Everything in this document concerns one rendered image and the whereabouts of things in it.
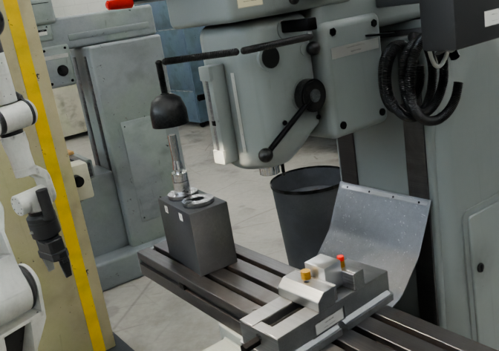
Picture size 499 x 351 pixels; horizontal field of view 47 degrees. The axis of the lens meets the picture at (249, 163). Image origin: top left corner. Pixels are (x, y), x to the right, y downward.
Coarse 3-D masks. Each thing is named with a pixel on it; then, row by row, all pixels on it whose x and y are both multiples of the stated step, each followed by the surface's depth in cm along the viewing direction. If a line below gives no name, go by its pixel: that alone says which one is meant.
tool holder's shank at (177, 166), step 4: (168, 136) 165; (172, 136) 165; (172, 140) 165; (176, 140) 166; (172, 144) 165; (176, 144) 166; (172, 148) 166; (176, 148) 166; (172, 152) 166; (176, 152) 166; (172, 156) 166; (176, 156) 166; (172, 160) 167; (176, 160) 167; (180, 160) 168; (172, 164) 168; (176, 164) 167; (180, 164) 167; (176, 168) 167; (180, 168) 167; (176, 172) 168
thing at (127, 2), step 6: (108, 0) 115; (114, 0) 116; (120, 0) 116; (126, 0) 117; (132, 0) 118; (138, 0) 119; (144, 0) 120; (150, 0) 120; (156, 0) 121; (162, 0) 122; (108, 6) 115; (114, 6) 116; (120, 6) 116; (126, 6) 117; (132, 6) 118
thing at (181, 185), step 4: (184, 176) 167; (172, 180) 168; (176, 180) 167; (180, 180) 167; (184, 180) 168; (188, 180) 169; (176, 184) 168; (180, 184) 167; (184, 184) 168; (188, 184) 169; (176, 188) 168; (180, 188) 168; (184, 188) 168; (188, 188) 169; (176, 192) 169; (180, 192) 168; (184, 192) 168; (188, 192) 169
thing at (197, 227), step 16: (192, 192) 168; (160, 208) 173; (176, 208) 162; (192, 208) 158; (208, 208) 157; (224, 208) 160; (176, 224) 165; (192, 224) 156; (208, 224) 158; (224, 224) 161; (176, 240) 169; (192, 240) 157; (208, 240) 159; (224, 240) 162; (176, 256) 172; (192, 256) 161; (208, 256) 160; (224, 256) 162; (208, 272) 160
